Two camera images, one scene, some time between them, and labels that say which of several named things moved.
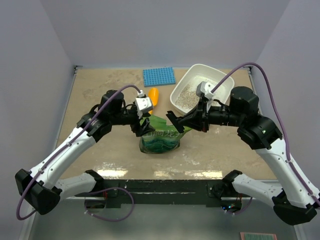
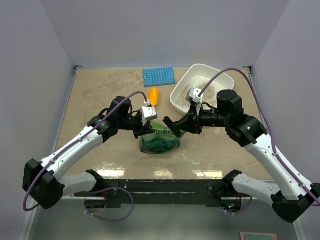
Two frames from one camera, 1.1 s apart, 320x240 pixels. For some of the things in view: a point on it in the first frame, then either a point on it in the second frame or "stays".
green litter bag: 165,138 stays
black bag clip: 175,120 → 171,124
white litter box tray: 183,97 stays
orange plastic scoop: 153,93 stays
